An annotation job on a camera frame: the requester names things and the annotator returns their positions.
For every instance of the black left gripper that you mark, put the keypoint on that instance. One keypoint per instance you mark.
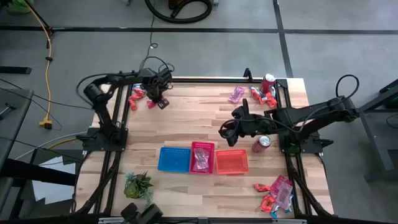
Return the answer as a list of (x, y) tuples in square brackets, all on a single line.
[(154, 84)]

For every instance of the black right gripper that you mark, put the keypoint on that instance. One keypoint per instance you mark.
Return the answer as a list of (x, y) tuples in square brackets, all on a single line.
[(247, 126)]

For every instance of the orange candy wrapper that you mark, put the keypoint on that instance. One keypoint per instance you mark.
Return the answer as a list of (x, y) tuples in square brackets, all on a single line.
[(139, 92), (261, 187), (255, 94), (133, 105), (271, 100), (267, 203)]

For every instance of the pink translucent candy bag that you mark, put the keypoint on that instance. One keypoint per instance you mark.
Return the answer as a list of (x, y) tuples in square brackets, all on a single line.
[(284, 196), (276, 183), (201, 160), (237, 94)]

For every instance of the red soda can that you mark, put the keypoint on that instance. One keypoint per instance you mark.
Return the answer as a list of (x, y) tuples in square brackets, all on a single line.
[(260, 144), (267, 82)]

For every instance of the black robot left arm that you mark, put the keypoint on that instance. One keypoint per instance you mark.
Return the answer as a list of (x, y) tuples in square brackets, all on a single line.
[(124, 79)]

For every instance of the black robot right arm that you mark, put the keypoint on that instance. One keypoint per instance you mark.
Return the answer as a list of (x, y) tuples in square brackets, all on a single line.
[(311, 113)]

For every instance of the orange plastic basket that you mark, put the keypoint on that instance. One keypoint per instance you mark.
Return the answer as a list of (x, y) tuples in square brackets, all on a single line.
[(231, 161)]

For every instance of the red plastic basket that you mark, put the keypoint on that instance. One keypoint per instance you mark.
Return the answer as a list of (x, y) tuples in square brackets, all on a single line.
[(202, 144)]

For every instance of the blue plastic basket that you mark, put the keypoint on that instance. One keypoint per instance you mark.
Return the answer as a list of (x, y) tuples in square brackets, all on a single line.
[(174, 160)]

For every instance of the potted succulent plant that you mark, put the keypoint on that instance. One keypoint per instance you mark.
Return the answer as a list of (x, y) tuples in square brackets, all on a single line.
[(136, 186)]

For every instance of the grey metal stand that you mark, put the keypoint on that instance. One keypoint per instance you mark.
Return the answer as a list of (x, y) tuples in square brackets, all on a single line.
[(373, 130)]

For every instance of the white paper sheets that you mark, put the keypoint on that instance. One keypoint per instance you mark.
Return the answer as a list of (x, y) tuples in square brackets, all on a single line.
[(53, 189)]

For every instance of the dark beam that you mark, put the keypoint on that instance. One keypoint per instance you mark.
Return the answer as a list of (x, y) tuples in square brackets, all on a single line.
[(37, 172)]

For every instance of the black tripod leg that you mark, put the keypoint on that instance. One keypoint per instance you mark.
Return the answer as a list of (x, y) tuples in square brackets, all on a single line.
[(40, 18)]

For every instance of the black flat bar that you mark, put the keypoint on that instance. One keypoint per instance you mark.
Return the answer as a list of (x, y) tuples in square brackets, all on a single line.
[(15, 70)]

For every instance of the grey side table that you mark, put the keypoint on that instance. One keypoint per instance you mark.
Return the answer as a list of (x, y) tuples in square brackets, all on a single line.
[(12, 130)]

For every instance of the black tool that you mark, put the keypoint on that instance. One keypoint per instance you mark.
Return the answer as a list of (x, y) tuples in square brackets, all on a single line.
[(6, 109)]

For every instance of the green object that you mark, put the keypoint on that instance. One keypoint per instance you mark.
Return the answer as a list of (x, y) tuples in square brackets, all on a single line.
[(18, 5)]

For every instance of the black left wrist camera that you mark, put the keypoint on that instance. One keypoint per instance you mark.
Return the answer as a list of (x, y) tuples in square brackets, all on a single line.
[(165, 75)]

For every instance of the black aluminium table frame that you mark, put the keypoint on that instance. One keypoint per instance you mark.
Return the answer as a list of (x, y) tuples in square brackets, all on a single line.
[(217, 80)]

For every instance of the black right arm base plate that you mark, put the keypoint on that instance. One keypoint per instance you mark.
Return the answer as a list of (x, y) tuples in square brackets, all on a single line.
[(311, 146)]

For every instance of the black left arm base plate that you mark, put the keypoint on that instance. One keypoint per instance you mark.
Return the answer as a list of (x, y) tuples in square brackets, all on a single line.
[(93, 144)]

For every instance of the silver metal bracket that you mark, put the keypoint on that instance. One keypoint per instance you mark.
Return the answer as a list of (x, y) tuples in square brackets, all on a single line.
[(289, 221), (109, 220)]

